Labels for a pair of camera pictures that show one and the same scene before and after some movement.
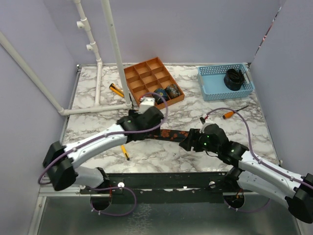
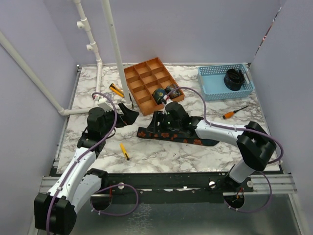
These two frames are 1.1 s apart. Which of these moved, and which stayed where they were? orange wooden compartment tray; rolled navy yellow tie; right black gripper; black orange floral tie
Moved: right black gripper
Stayed: rolled navy yellow tie; orange wooden compartment tray; black orange floral tie
